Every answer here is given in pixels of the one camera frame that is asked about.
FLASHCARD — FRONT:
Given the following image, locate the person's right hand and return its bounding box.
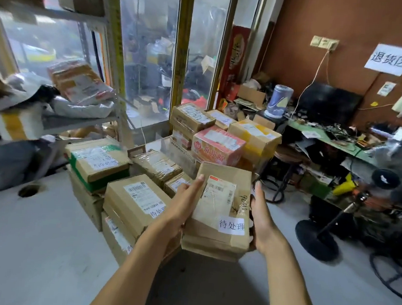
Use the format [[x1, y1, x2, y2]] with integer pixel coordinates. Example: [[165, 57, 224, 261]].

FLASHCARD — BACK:
[[246, 181, 289, 259]]

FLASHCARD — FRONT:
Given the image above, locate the person's left hand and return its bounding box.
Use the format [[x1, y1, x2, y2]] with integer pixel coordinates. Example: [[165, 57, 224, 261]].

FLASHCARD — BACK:
[[150, 170, 206, 244]]

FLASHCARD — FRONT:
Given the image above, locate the narrow box with label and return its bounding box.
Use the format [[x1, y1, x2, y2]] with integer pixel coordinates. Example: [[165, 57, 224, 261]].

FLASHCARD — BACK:
[[163, 171, 195, 200], [203, 108, 239, 132]]

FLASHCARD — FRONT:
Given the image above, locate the small brown box with label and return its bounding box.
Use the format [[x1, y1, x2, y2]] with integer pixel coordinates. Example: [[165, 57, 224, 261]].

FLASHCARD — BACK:
[[179, 160, 258, 264]]

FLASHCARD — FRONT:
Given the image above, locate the brown parcel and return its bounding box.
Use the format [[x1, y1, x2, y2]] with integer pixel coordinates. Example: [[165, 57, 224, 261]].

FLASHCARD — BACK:
[[128, 147, 185, 188]]

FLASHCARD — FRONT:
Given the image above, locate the clear acrylic divider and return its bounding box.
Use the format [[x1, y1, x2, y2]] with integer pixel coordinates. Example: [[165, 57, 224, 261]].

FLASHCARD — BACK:
[[126, 143, 147, 163], [166, 135, 203, 171]]

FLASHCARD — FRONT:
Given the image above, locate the pink printed parcel box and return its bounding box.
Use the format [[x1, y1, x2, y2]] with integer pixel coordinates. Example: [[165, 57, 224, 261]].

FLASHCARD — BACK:
[[190, 123, 248, 168]]

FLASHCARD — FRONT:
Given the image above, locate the clear-taped small box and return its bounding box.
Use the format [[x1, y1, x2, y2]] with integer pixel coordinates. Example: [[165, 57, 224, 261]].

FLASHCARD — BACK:
[[169, 101, 218, 137]]

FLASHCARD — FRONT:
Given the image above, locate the green-taped cardboard box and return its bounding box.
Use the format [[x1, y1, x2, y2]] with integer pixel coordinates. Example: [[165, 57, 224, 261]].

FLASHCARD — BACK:
[[61, 135, 134, 196]]

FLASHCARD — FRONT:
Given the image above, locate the person's left forearm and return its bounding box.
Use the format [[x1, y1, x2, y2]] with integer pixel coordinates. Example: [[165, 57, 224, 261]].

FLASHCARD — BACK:
[[86, 218, 185, 305]]

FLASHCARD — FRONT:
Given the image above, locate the person's right forearm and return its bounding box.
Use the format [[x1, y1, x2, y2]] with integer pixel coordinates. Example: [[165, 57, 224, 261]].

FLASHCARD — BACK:
[[259, 233, 331, 305]]

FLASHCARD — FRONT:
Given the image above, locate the black standing fan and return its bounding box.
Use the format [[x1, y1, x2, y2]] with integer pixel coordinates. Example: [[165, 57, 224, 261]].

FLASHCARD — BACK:
[[292, 135, 402, 269]]

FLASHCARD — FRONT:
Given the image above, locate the round brown stool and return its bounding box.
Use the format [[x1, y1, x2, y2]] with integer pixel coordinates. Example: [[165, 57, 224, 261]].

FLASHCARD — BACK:
[[263, 146, 307, 206]]

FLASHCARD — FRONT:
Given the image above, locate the yellow plastic bottle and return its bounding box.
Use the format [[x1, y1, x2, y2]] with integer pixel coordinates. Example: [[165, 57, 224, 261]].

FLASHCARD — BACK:
[[332, 173, 358, 198]]

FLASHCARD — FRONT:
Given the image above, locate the small water dispenser cabinet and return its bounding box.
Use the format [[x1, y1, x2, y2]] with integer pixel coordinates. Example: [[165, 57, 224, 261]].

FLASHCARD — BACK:
[[252, 109, 289, 132]]

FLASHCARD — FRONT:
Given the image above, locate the cluttered green desk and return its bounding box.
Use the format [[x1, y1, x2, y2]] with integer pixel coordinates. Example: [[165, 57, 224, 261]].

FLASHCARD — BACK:
[[284, 118, 402, 169]]

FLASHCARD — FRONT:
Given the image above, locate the red cloth heap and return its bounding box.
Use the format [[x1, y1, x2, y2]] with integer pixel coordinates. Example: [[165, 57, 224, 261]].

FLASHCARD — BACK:
[[182, 87, 207, 105]]

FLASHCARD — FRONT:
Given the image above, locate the open cardboard box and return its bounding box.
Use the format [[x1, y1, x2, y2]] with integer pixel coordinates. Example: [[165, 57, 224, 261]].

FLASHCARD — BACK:
[[236, 85, 267, 107]]

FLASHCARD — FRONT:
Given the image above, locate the white woven sack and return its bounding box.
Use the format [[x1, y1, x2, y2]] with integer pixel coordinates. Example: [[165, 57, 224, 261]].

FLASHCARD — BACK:
[[48, 95, 117, 122]]

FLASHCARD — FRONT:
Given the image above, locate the black monitor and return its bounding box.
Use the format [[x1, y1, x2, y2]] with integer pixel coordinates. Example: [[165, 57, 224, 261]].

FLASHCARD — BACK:
[[296, 80, 365, 129]]

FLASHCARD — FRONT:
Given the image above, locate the tall red box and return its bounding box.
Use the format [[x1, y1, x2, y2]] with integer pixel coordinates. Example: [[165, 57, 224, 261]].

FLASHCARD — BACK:
[[218, 24, 252, 102]]

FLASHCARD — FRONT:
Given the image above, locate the orange white wrapped bundle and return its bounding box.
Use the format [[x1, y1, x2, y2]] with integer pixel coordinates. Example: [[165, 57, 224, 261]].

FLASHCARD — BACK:
[[45, 57, 118, 108]]

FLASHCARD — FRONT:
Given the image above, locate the black plastic bag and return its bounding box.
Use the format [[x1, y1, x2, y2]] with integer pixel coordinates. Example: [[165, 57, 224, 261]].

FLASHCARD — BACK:
[[36, 85, 62, 105]]

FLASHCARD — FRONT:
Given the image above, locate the dark grey plastic mailer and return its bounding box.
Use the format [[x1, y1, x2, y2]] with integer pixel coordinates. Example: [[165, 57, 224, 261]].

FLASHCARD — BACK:
[[0, 136, 55, 207]]

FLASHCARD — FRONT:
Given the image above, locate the white foam box yellow tape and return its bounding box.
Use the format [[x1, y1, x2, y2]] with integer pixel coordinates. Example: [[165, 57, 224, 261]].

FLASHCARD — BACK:
[[0, 108, 47, 144]]

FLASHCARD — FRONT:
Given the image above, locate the grey metal shelf rack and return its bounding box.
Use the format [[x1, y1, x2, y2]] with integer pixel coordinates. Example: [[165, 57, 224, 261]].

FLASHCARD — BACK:
[[0, 0, 147, 152]]

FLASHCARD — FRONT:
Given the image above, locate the glass storefront with taped frame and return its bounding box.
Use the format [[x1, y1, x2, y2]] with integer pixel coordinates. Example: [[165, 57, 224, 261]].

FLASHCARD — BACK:
[[0, 0, 268, 149]]

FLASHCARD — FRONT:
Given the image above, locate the beige wall socket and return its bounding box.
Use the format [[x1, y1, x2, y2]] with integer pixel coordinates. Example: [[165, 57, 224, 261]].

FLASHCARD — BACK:
[[309, 35, 341, 52]]

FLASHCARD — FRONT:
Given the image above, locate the white paper wall notice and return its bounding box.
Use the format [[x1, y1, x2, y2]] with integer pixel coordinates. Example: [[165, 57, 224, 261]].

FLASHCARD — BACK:
[[363, 42, 402, 77]]

